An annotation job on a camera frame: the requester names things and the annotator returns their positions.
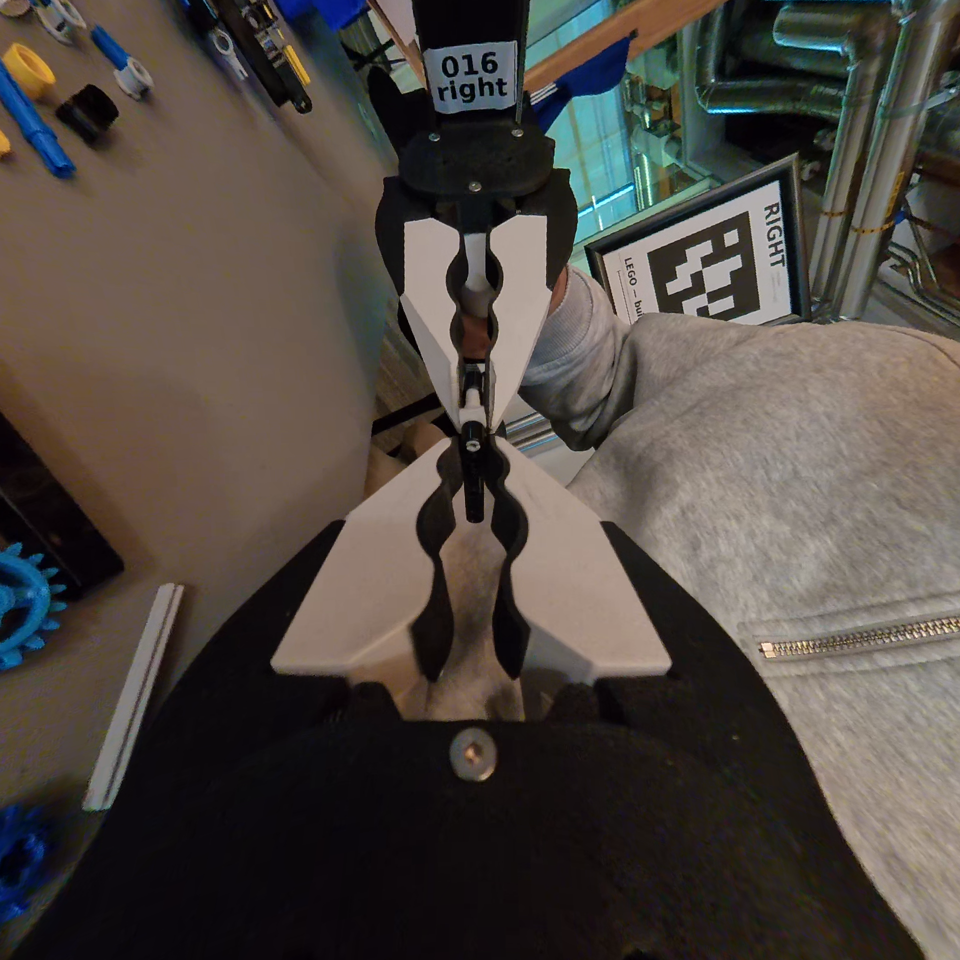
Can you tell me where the person's right forearm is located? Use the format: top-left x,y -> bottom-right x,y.
519,266 -> 642,453

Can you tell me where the blue plastic bin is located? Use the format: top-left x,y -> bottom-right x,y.
271,0 -> 376,33

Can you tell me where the person's grey sweatshirt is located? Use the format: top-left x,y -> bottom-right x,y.
566,311 -> 960,960

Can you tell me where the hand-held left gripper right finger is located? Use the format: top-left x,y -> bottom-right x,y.
487,440 -> 671,682

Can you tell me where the light grey lego pin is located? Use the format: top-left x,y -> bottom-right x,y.
459,362 -> 492,430

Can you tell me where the black lego bush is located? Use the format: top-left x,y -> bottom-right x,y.
55,82 -> 121,146

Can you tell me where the wooden handrail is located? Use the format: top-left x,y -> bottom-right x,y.
525,0 -> 732,93

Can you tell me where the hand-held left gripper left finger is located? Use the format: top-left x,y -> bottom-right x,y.
270,436 -> 462,684

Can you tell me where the long black lego beam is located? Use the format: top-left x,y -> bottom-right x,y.
0,411 -> 126,595

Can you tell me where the blue cloth with white stripes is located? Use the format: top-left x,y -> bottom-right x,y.
534,33 -> 640,135

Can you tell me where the large light blue lego gear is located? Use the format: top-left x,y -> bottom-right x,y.
0,541 -> 70,674

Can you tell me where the blue white lego pin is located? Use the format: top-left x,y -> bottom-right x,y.
30,0 -> 87,39
90,24 -> 156,100

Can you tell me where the silver metal pipework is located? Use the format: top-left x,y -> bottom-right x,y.
622,0 -> 960,331

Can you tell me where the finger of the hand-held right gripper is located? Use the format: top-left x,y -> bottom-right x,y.
399,217 -> 465,435
486,216 -> 554,436

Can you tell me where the black lego assembly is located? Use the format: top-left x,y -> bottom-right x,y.
183,0 -> 314,115

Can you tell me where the long grey lego axle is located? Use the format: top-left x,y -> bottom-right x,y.
81,583 -> 186,813

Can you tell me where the blue lego axle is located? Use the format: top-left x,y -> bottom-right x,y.
0,63 -> 78,180

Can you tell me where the framed marker sign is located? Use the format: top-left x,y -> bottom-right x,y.
583,153 -> 815,329

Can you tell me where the small blue lego gear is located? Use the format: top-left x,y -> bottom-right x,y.
0,804 -> 60,925

